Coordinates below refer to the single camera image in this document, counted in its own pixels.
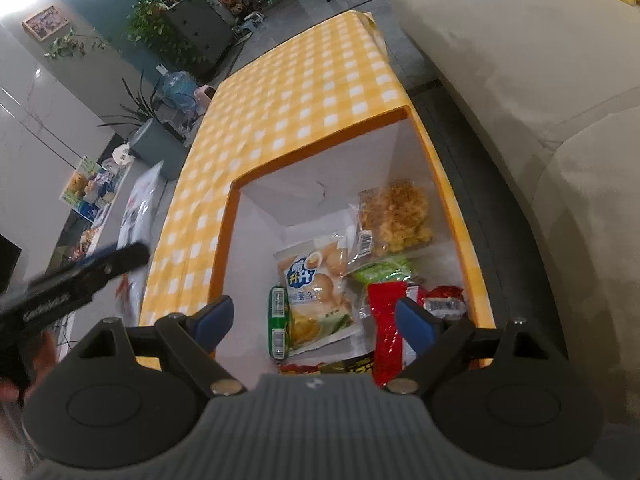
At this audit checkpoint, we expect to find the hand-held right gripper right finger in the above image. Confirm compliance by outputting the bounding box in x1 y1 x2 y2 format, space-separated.
387 297 571 395

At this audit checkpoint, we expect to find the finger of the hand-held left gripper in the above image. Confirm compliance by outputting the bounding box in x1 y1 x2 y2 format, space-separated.
82 242 151 283

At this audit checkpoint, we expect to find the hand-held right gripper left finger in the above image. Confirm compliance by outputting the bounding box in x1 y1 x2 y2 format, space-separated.
62 295 245 396

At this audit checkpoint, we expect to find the white spicy strip packet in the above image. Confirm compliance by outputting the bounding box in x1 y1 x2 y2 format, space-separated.
115 160 166 321

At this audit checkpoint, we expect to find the green raisin packet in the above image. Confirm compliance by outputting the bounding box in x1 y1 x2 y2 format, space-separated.
350 255 418 286

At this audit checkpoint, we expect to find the green candy tube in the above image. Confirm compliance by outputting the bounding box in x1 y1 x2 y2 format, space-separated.
268 285 292 361

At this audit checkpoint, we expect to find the black yellow snack packet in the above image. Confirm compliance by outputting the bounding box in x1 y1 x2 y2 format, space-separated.
320 352 376 376

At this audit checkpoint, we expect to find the yellow green chip packet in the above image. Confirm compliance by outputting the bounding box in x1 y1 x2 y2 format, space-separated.
287 305 363 358

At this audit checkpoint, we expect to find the clear bun snack packet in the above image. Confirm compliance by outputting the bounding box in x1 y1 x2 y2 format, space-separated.
274 234 351 311

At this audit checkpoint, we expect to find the clear waffle packet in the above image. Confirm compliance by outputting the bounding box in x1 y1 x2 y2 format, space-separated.
347 180 436 266

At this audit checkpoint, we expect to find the orange cardboard box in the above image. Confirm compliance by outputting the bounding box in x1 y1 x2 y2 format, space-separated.
209 105 496 371

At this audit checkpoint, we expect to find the person's left hand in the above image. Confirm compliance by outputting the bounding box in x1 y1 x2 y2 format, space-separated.
27 331 58 380

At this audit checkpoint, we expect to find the bear photo print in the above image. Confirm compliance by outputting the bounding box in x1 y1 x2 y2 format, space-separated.
59 155 101 206

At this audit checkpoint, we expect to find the grey trash bin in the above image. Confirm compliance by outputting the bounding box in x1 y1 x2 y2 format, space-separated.
131 119 186 181

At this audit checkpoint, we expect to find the spiky potted plant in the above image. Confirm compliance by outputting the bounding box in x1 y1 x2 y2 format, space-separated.
97 72 166 136

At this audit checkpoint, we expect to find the blue water jug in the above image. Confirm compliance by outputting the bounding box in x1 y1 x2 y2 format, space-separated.
161 71 196 113

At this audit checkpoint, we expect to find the green vine sprig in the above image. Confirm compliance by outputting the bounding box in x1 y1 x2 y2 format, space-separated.
45 30 108 58

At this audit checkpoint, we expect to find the leafy trailing plant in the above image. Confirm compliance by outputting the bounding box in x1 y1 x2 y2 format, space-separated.
127 0 208 63

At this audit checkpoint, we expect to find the yellow checked tablecloth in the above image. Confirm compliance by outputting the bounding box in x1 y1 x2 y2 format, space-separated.
137 10 408 361

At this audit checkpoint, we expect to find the grey cabinet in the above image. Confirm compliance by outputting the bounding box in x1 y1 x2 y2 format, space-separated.
165 0 236 68

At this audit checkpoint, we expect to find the beige sofa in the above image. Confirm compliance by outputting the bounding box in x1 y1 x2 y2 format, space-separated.
390 0 640 411

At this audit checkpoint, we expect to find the framed wall picture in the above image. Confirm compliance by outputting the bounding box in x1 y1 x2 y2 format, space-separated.
21 5 71 41

